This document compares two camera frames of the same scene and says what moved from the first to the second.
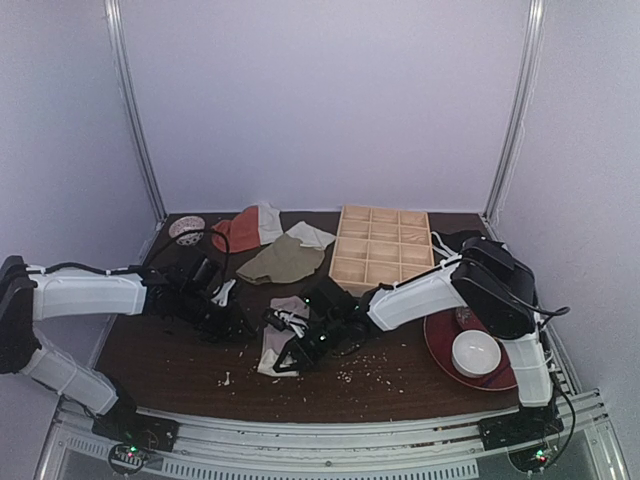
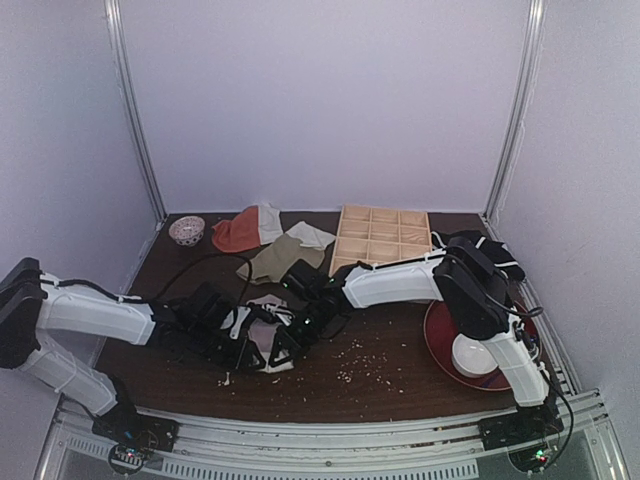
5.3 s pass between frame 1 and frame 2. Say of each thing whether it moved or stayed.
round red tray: stayed
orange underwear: stayed
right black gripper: moved
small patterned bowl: stayed
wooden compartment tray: stayed
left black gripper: moved
